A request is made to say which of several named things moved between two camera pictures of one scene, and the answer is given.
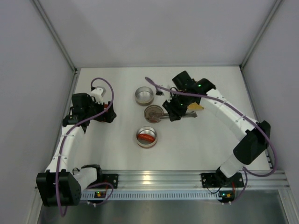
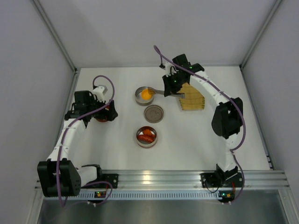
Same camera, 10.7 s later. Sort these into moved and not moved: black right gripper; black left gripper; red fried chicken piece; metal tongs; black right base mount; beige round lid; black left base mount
Moved: black right gripper; metal tongs; red fried chicken piece
Not moved: black left gripper; black left base mount; beige round lid; black right base mount
